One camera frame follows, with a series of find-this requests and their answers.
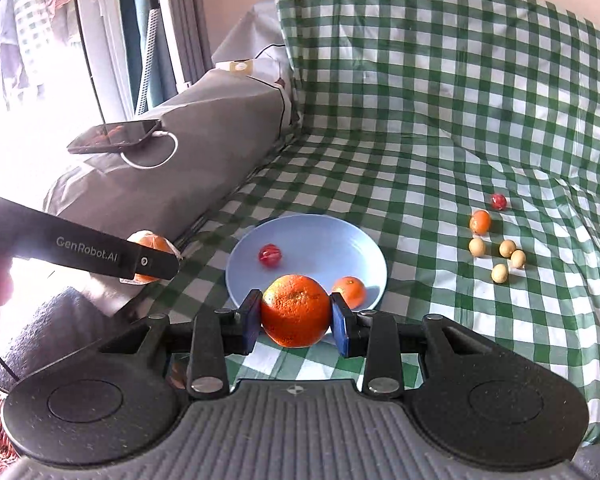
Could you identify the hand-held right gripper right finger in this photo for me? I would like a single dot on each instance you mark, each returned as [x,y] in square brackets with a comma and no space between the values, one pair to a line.
[341,327]

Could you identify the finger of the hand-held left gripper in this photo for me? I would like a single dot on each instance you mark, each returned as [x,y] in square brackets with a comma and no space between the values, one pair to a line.
[155,265]

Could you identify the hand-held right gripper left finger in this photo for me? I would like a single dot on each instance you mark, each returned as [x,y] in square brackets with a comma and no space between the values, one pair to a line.
[251,320]

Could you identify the plastic-wrapped orange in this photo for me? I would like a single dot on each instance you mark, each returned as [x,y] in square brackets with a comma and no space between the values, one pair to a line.
[152,243]

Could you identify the small orange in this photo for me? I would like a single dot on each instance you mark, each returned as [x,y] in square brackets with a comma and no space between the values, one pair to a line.
[480,221]
[352,290]

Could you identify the large orange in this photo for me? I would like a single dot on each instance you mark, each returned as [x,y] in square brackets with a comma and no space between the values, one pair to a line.
[295,310]

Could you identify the red glossy small fruit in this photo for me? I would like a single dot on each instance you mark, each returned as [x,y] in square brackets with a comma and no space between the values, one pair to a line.
[498,201]
[270,255]

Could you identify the light blue plate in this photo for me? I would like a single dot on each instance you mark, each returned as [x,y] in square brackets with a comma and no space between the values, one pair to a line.
[305,240]

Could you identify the tan longan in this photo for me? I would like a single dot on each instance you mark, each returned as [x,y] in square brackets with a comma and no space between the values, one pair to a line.
[507,247]
[477,247]
[518,259]
[499,273]

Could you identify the black smartphone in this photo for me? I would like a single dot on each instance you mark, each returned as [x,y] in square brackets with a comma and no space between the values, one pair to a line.
[110,135]

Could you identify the grey cushion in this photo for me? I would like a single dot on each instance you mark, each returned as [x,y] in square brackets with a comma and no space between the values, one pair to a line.
[205,125]

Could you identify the hanging clothes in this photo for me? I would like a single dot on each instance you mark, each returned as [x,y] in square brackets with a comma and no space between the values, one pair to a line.
[25,20]

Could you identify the teal curtain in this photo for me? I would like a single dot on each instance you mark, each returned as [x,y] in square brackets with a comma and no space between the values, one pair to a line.
[141,35]

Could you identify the green checked cloth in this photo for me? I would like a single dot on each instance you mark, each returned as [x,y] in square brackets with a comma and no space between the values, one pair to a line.
[430,110]

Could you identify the white printed pillow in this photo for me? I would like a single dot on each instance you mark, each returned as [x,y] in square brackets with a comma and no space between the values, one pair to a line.
[250,30]

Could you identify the grey pleated curtain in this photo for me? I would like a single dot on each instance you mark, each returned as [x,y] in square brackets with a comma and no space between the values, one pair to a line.
[187,10]

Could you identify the white window frame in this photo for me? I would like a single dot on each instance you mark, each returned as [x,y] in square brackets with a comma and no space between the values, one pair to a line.
[115,35]

